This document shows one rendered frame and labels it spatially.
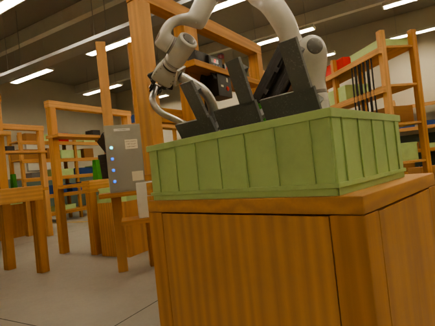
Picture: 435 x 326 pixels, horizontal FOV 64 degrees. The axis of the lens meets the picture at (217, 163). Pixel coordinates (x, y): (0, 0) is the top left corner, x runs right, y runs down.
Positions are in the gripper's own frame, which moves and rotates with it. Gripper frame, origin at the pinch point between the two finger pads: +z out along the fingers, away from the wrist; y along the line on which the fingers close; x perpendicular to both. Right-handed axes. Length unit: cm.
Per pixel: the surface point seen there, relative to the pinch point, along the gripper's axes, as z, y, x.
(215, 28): 10, -29, -108
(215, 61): 12, -34, -72
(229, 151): -53, -11, 74
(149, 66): 13.6, 4.5, -31.9
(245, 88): -59, -10, 56
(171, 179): -29, -7, 70
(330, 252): -64, -29, 99
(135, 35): 9.1, 18.0, -44.3
